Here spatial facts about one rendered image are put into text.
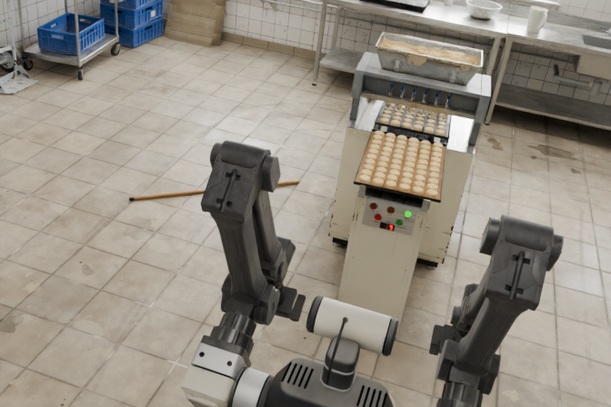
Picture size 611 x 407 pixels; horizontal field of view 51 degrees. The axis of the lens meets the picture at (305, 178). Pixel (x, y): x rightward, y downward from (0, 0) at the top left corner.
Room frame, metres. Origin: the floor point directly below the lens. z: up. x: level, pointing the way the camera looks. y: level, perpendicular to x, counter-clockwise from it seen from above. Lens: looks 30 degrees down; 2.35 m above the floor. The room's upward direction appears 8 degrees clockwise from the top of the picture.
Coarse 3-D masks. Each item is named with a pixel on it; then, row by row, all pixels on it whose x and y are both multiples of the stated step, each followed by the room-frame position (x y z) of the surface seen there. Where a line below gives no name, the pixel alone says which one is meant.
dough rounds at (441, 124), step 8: (392, 104) 3.49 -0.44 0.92; (384, 112) 3.37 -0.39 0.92; (392, 112) 3.42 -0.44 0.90; (400, 112) 3.40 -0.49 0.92; (408, 112) 3.41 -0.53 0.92; (424, 112) 3.44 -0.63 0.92; (384, 120) 3.25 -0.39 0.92; (392, 120) 3.27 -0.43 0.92; (400, 120) 3.29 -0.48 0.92; (408, 120) 3.30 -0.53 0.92; (416, 120) 3.33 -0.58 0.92; (432, 120) 3.34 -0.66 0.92; (440, 120) 3.36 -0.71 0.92; (408, 128) 3.22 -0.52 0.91; (416, 128) 3.21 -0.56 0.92; (432, 128) 3.23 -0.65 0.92; (440, 128) 3.24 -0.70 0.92
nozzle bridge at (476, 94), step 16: (368, 64) 3.39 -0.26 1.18; (368, 80) 3.35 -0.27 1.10; (384, 80) 3.33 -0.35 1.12; (400, 80) 3.23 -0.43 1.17; (416, 80) 3.24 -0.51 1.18; (432, 80) 3.27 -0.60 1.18; (480, 80) 3.38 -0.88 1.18; (352, 96) 3.28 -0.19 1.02; (368, 96) 3.30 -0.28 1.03; (384, 96) 3.28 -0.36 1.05; (416, 96) 3.30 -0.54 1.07; (432, 96) 3.28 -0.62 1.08; (464, 96) 3.25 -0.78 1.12; (480, 96) 3.16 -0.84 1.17; (352, 112) 3.38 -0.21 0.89; (448, 112) 3.22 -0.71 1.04; (464, 112) 3.21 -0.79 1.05; (480, 112) 3.15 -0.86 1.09
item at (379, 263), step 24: (384, 192) 2.61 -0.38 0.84; (360, 216) 2.56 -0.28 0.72; (360, 240) 2.55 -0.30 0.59; (384, 240) 2.53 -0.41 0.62; (408, 240) 2.51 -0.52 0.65; (360, 264) 2.55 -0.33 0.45; (384, 264) 2.53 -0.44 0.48; (408, 264) 2.51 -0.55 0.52; (360, 288) 2.55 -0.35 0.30; (384, 288) 2.53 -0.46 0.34; (408, 288) 2.51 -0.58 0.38; (384, 312) 2.52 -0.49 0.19
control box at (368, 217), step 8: (368, 200) 2.52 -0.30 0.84; (376, 200) 2.53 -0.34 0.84; (384, 200) 2.54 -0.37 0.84; (368, 208) 2.52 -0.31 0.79; (376, 208) 2.51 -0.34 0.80; (384, 208) 2.51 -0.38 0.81; (400, 208) 2.50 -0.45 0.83; (408, 208) 2.49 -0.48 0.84; (416, 208) 2.50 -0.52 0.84; (368, 216) 2.52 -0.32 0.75; (384, 216) 2.51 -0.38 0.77; (392, 216) 2.50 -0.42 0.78; (400, 216) 2.50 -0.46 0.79; (368, 224) 2.52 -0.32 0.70; (376, 224) 2.51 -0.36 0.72; (384, 224) 2.51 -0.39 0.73; (392, 224) 2.50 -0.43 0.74; (408, 224) 2.49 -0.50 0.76; (400, 232) 2.49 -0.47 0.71; (408, 232) 2.49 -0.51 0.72
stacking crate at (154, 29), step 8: (104, 24) 6.37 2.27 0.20; (152, 24) 6.62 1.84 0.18; (160, 24) 6.80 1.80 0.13; (112, 32) 6.35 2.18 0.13; (120, 32) 6.70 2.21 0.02; (128, 32) 6.30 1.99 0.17; (136, 32) 6.36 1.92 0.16; (144, 32) 6.47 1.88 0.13; (152, 32) 6.63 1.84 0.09; (160, 32) 6.80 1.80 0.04; (120, 40) 6.33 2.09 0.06; (128, 40) 6.30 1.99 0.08; (136, 40) 6.35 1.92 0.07; (144, 40) 6.49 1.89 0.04
